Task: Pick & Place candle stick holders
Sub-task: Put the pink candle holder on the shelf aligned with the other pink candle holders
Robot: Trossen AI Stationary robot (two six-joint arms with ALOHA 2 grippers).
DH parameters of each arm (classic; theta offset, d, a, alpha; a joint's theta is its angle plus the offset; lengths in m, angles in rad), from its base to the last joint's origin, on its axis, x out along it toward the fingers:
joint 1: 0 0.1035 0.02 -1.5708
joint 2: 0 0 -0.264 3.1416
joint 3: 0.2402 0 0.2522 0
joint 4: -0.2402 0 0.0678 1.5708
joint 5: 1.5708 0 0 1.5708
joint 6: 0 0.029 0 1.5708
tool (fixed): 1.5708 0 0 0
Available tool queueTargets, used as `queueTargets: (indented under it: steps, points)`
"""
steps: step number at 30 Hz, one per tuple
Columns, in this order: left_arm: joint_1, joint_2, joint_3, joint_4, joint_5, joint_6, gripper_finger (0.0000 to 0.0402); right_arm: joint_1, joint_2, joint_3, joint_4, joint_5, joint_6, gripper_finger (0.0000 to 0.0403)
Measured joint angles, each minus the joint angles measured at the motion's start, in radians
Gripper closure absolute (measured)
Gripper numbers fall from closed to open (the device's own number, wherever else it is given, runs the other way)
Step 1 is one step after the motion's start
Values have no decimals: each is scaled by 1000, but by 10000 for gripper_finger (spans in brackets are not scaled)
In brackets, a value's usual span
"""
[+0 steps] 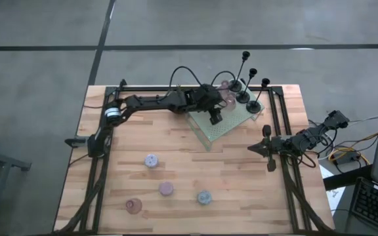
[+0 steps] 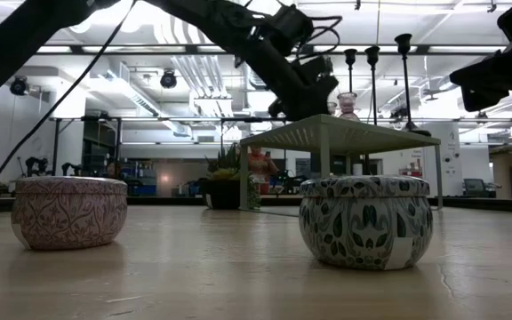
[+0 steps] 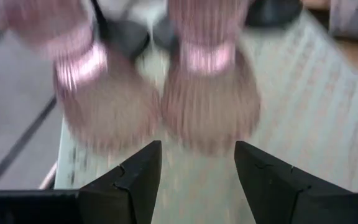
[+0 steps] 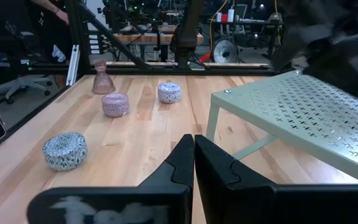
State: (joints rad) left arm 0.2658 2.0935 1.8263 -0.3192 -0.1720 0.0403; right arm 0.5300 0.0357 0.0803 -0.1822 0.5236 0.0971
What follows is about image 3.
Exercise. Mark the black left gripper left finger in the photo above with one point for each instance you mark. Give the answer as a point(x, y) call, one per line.
point(129, 193)

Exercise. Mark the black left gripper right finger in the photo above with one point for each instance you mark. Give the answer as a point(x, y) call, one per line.
point(275, 193)

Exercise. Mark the pink glass candle holder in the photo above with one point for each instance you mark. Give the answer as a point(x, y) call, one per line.
point(210, 102)
point(104, 102)

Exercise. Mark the tall black candlestick holder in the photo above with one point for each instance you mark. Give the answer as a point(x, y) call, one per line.
point(126, 37)

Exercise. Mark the medium black candlestick holder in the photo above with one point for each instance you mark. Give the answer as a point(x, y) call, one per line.
point(165, 34)

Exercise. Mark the short black candlestick holder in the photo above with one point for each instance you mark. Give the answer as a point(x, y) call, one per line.
point(275, 12)

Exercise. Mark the green perforated metal shelf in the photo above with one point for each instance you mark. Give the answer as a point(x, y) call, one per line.
point(306, 109)

